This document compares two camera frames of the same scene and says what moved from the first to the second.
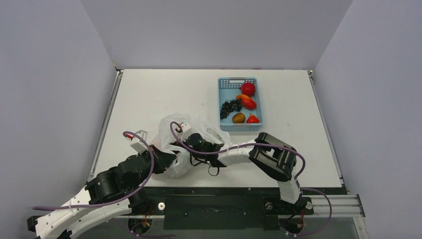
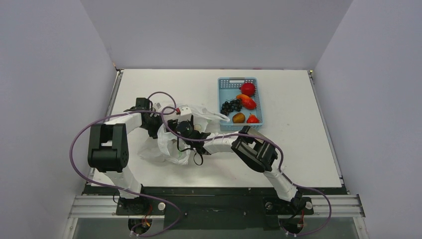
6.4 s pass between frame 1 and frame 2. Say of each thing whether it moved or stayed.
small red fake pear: stayed
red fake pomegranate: stayed
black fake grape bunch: stayed
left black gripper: moved
